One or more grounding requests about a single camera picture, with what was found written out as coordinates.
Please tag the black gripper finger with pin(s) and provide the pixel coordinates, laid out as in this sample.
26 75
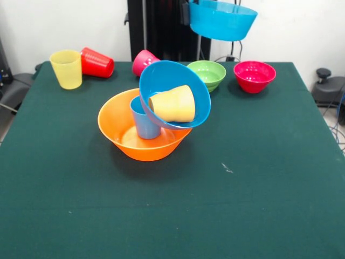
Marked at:
185 14

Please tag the light blue shallow bowl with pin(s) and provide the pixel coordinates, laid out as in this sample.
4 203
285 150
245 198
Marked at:
221 24

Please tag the large blue bowl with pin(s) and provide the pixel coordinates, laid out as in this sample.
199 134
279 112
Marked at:
172 75

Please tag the pink cup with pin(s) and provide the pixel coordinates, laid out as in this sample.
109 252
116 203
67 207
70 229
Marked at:
143 60

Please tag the small yellow orange cup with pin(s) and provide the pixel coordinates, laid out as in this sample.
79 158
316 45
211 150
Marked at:
175 105

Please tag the red cup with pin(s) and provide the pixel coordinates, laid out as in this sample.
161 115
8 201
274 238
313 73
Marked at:
97 63

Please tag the blue cup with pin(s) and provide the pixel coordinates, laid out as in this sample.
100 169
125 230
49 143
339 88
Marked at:
144 126

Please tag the large orange bowl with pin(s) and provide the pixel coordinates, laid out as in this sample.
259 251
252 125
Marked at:
145 151

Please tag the green bowl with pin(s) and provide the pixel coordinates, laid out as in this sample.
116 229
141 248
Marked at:
213 71

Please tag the pink bowl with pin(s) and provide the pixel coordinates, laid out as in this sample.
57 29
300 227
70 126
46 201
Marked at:
253 81

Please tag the pale yellow cup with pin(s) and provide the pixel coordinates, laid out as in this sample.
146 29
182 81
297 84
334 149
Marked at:
66 73

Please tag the dark green table cloth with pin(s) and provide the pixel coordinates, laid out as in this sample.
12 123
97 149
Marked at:
161 202

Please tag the black equipment box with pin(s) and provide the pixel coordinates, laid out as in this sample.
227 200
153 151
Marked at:
4 70

